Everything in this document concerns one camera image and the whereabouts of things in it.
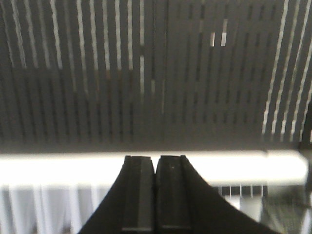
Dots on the white standing desk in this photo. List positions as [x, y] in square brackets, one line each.
[101, 168]

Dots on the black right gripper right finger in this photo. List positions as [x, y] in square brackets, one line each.
[187, 204]

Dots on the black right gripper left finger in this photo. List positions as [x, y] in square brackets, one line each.
[129, 206]

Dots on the black perforated pegboard panel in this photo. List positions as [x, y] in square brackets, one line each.
[153, 75]

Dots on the white pleated curtain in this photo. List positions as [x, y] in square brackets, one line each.
[48, 210]

